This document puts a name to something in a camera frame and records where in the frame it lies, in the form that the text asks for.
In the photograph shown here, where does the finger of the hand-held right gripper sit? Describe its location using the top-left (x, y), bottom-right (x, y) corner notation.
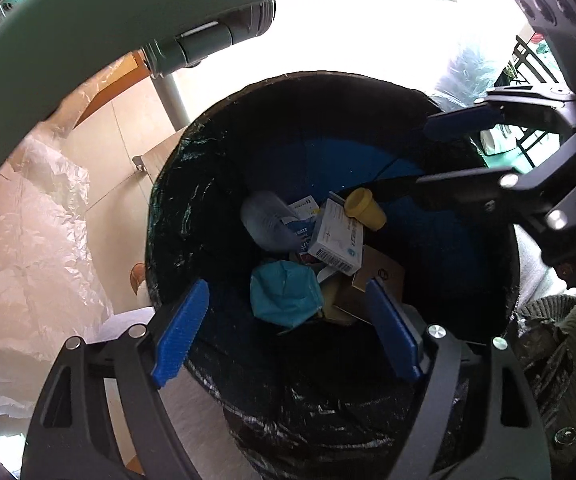
top-left (424, 85), bottom-right (576, 142)
top-left (375, 130), bottom-right (576, 231)

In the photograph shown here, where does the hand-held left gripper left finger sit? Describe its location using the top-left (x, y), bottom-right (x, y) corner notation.
top-left (20, 279), bottom-right (210, 480)

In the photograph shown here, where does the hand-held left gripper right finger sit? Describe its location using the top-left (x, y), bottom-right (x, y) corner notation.
top-left (366, 277), bottom-right (551, 480)

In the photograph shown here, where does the brown cardboard box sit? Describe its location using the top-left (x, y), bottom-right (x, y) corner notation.
top-left (332, 245), bottom-right (407, 322)

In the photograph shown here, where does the yellow plastic cup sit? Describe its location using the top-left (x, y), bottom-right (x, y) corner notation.
top-left (344, 187), bottom-right (387, 232)

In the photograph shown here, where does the white box black print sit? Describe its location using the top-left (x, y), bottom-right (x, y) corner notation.
top-left (307, 197), bottom-right (365, 276)

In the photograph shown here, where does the white and blue box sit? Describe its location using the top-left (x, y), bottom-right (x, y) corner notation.
top-left (282, 195), bottom-right (325, 253)

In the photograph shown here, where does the black lined trash bin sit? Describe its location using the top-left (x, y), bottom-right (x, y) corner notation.
top-left (145, 71), bottom-right (519, 480)

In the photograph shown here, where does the teal face mask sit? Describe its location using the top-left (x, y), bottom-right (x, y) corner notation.
top-left (249, 259), bottom-right (325, 325)

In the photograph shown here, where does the person's grey clothing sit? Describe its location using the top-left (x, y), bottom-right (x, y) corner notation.
top-left (512, 224), bottom-right (569, 312)

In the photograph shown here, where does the person's green knit clothing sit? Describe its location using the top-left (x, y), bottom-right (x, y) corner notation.
top-left (515, 290), bottom-right (576, 463)

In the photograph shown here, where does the clear plastic table cover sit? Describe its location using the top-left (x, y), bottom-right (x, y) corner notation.
top-left (0, 55), bottom-right (145, 422)

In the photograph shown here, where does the grey-green table leg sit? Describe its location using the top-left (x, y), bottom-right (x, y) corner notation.
top-left (140, 0), bottom-right (277, 132)

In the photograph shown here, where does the black metal frame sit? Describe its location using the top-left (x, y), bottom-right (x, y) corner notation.
top-left (505, 35), bottom-right (562, 167)

